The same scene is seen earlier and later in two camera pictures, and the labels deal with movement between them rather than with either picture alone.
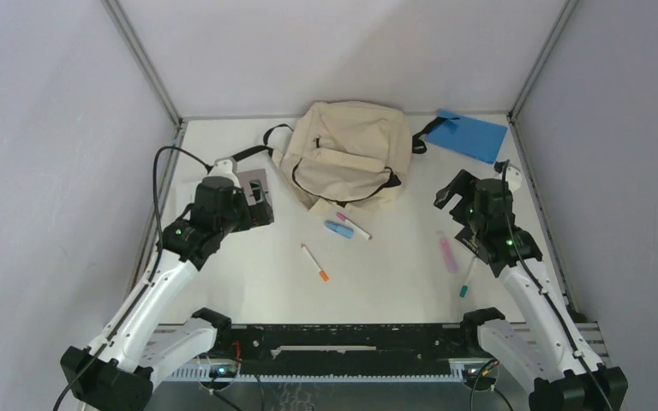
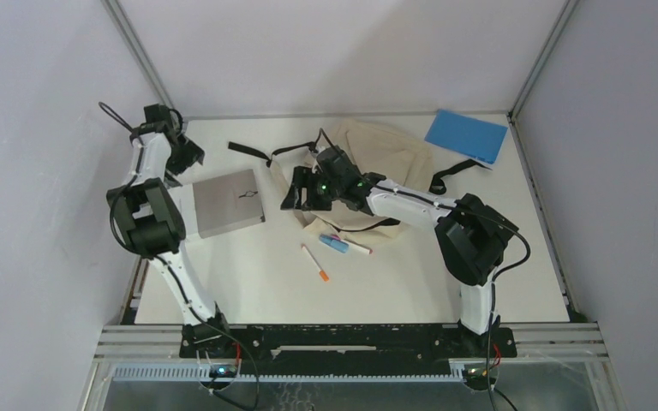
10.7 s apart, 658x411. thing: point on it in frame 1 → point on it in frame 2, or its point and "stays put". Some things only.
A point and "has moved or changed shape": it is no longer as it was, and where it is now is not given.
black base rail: x=343 y=350 stays put
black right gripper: x=463 y=185 → x=302 y=179
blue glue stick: x=339 y=229 → x=335 y=244
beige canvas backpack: x=353 y=153 has moved or changed shape
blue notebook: x=471 y=137 stays put
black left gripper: x=248 y=217 → x=192 y=154
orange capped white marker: x=323 y=275 stays put
